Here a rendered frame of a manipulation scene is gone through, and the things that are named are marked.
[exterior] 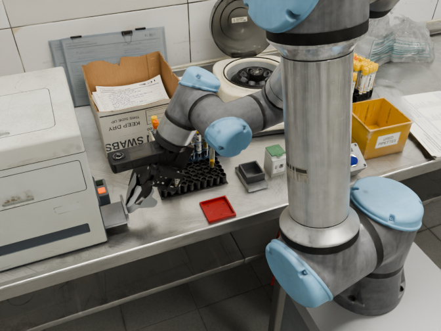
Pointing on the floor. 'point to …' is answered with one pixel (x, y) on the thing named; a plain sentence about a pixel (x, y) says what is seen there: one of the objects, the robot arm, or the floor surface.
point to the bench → (194, 222)
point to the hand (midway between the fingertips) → (126, 207)
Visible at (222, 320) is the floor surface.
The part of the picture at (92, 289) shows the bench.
